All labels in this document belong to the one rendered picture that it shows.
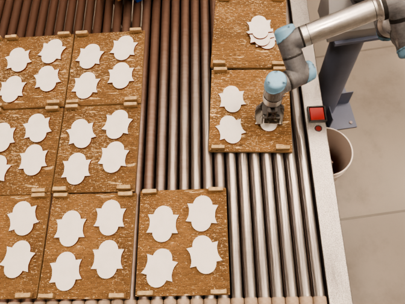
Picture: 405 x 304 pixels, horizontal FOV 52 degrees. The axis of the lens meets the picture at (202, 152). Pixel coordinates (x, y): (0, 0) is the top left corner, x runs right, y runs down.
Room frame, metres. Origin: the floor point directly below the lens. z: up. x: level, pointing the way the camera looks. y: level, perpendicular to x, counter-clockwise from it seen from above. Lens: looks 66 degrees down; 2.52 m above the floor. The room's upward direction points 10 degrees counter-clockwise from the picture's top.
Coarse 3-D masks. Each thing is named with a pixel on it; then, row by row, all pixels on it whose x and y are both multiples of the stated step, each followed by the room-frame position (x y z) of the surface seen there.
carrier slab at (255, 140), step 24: (240, 72) 1.08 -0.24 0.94; (264, 72) 1.05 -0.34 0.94; (216, 96) 0.98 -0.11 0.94; (288, 96) 0.91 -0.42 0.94; (216, 120) 0.86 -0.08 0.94; (288, 120) 0.79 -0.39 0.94; (216, 144) 0.74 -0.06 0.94; (240, 144) 0.72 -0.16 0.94; (264, 144) 0.70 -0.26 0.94; (288, 144) 0.68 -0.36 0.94
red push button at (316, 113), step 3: (309, 108) 0.84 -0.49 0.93; (312, 108) 0.84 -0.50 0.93; (315, 108) 0.83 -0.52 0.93; (318, 108) 0.83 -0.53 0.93; (321, 108) 0.83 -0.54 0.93; (309, 111) 0.83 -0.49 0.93; (312, 111) 0.82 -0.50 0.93; (315, 111) 0.82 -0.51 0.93; (318, 111) 0.82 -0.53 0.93; (321, 111) 0.81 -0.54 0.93; (312, 114) 0.81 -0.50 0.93; (315, 114) 0.80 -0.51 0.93; (318, 114) 0.80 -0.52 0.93; (321, 114) 0.80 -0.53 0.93; (312, 117) 0.79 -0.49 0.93; (315, 117) 0.79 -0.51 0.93; (318, 117) 0.79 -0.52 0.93; (321, 117) 0.78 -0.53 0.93; (324, 117) 0.78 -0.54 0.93
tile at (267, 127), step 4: (260, 120) 0.81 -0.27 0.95; (256, 124) 0.80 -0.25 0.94; (260, 124) 0.79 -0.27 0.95; (264, 124) 0.79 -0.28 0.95; (268, 124) 0.79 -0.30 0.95; (272, 124) 0.78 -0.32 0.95; (276, 124) 0.78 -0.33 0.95; (280, 124) 0.78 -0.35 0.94; (264, 128) 0.77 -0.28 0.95; (268, 128) 0.77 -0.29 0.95; (272, 128) 0.76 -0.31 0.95
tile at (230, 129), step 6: (222, 120) 0.85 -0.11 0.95; (228, 120) 0.84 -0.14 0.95; (234, 120) 0.84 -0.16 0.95; (240, 120) 0.83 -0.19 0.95; (216, 126) 0.82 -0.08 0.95; (222, 126) 0.82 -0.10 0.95; (228, 126) 0.81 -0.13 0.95; (234, 126) 0.81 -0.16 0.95; (240, 126) 0.80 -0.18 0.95; (222, 132) 0.79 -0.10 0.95; (228, 132) 0.78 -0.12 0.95; (234, 132) 0.78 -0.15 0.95; (240, 132) 0.77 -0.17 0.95; (222, 138) 0.76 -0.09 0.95; (228, 138) 0.75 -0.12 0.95; (234, 138) 0.75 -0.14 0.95; (240, 138) 0.75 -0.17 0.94
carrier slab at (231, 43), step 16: (240, 0) 1.50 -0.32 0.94; (256, 0) 1.48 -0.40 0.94; (224, 16) 1.42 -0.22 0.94; (240, 16) 1.40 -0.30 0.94; (272, 16) 1.36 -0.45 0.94; (224, 32) 1.32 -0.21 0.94; (240, 32) 1.30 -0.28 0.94; (224, 48) 1.23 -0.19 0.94; (240, 48) 1.21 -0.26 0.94; (256, 48) 1.19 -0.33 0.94; (272, 48) 1.18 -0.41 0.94; (240, 64) 1.12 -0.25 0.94; (256, 64) 1.11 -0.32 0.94
